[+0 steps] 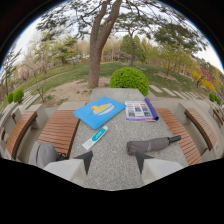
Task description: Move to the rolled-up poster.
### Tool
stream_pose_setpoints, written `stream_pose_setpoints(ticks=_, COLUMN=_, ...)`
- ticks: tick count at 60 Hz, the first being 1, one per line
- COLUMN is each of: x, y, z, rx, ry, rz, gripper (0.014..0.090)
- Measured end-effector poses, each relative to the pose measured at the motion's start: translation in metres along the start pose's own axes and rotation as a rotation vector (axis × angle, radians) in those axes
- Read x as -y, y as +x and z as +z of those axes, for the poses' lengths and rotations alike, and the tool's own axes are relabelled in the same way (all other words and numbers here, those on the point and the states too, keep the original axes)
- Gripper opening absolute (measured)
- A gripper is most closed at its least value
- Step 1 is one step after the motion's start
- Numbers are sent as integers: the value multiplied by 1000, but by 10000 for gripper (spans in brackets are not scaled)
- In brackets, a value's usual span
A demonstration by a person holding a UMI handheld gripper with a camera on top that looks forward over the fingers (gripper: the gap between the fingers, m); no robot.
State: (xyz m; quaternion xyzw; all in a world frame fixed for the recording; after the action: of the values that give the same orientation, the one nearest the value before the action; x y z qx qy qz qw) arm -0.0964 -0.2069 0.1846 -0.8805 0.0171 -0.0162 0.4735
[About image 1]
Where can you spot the thin dark tree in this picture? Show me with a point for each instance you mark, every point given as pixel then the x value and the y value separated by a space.
pixel 132 50

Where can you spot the partly rolled purple poster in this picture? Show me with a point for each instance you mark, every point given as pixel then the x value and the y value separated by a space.
pixel 141 110

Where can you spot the folded grey umbrella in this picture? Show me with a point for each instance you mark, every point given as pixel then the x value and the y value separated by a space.
pixel 150 145

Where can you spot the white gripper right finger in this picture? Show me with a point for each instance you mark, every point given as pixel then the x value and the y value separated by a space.
pixel 156 169

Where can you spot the wooden slat bench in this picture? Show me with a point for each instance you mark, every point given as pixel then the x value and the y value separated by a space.
pixel 60 131
pixel 178 135

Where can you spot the grey backpack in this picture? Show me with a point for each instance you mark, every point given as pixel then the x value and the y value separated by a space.
pixel 44 154

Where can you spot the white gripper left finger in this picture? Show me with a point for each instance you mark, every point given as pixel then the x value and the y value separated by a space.
pixel 68 169

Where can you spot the large forked tree trunk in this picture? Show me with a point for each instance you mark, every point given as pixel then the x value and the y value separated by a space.
pixel 98 43

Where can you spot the white and teal tube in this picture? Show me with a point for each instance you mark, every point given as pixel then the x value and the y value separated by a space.
pixel 95 137

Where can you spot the wooden bench backrest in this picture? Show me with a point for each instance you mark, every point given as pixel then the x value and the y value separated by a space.
pixel 18 132
pixel 202 127

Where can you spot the blue mat with yellow duck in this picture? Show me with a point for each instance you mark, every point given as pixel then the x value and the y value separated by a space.
pixel 99 111

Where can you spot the small round green shrub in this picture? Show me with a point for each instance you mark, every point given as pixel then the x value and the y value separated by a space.
pixel 10 97
pixel 18 95
pixel 212 97

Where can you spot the round trimmed green bush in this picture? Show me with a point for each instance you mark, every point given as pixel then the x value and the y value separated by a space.
pixel 129 80

